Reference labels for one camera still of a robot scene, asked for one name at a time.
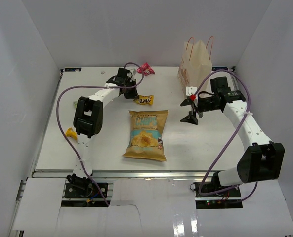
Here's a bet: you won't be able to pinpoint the yellow candy packet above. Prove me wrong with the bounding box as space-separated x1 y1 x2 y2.
133 95 154 105

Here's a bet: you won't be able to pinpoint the red candy packet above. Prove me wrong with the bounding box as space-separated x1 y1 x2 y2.
137 63 155 76

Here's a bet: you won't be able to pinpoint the kettle chips bag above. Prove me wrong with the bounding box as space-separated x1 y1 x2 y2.
123 110 168 161

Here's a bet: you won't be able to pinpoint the small yellow snack packet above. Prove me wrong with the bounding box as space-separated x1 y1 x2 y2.
65 128 78 141

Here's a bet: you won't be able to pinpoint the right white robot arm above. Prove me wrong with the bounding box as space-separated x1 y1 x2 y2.
181 77 285 197

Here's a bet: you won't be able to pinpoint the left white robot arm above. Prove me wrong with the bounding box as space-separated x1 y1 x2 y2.
67 76 138 197

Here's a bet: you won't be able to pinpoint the beige paper bag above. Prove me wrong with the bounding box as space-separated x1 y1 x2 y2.
177 36 214 96

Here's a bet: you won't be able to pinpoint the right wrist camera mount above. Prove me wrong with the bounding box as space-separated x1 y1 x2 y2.
185 86 198 101

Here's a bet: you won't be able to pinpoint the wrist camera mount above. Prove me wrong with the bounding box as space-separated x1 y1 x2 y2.
185 86 198 101
127 68 137 81

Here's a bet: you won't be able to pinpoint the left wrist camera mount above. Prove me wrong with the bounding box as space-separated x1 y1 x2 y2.
127 68 137 81

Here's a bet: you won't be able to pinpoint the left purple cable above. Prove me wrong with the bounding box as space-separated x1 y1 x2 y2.
56 61 144 207

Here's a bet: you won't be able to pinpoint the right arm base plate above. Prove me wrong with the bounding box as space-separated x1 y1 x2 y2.
190 182 243 210

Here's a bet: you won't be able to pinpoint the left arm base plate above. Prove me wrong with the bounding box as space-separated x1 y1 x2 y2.
61 183 110 207

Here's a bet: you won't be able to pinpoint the aluminium front rail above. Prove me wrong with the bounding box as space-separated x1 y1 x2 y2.
31 170 221 181

